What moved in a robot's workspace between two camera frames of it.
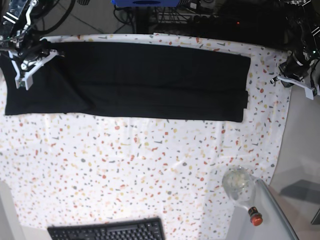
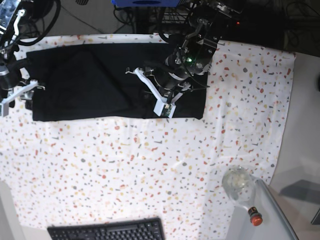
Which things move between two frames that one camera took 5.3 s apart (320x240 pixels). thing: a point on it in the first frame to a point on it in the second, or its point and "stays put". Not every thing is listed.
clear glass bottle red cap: (239, 183) stays put
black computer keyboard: (152, 228) stays put
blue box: (143, 3) stays put
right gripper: (293, 67) to (190, 59)
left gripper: (30, 47) to (10, 83)
